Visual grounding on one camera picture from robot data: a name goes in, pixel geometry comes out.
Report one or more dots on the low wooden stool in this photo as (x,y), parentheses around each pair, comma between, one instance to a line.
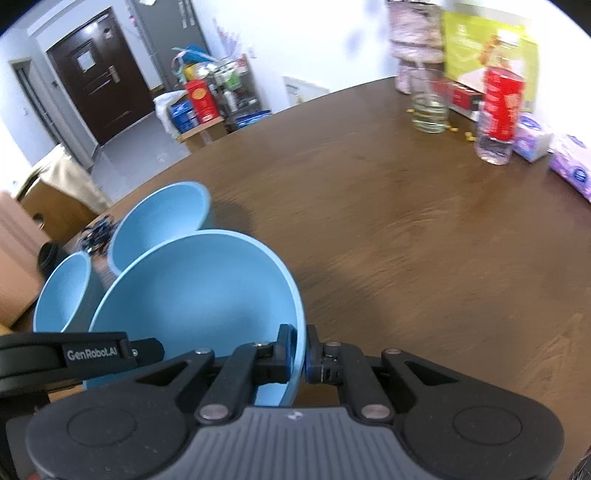
(203,134)

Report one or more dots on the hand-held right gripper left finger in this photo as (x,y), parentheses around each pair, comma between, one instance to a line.
(286,355)

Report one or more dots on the pink knit vase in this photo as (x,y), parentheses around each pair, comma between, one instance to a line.
(411,46)

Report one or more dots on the green snack box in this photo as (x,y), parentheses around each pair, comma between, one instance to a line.
(466,50)

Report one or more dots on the blue bag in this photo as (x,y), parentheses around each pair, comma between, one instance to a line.
(196,53)

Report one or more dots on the dark brown door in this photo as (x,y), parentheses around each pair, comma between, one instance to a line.
(99,78)

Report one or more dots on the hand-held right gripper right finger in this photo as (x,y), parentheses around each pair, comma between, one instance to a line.
(313,357)

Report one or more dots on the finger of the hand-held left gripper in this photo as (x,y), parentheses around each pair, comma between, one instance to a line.
(147,351)

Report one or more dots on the tall red box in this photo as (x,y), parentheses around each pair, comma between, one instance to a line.
(202,101)

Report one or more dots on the black round object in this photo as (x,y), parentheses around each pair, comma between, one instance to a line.
(47,259)

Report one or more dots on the white plastic bag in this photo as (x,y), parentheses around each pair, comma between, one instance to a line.
(168,104)

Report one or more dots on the blue bowl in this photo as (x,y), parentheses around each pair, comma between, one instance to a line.
(157,217)
(194,286)
(60,295)

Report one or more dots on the red flat box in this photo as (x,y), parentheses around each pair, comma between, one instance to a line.
(464,99)

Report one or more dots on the cardboard box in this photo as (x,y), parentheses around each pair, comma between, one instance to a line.
(18,263)

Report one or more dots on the metal storage rack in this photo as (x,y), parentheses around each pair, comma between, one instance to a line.
(233,87)

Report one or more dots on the clear drinking glass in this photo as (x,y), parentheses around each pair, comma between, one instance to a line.
(429,110)

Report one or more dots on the purple tissue pack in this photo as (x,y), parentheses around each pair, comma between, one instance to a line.
(531,138)
(572,166)

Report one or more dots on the grey tall cabinet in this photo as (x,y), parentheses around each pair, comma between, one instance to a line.
(166,41)

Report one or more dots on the pale wall decoration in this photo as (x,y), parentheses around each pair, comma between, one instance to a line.
(226,39)

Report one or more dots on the red label water bottle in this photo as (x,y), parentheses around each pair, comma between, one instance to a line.
(501,106)

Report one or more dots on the beige cloth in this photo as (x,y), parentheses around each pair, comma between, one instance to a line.
(69,170)

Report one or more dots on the white sign board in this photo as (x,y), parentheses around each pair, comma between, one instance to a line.
(304,91)

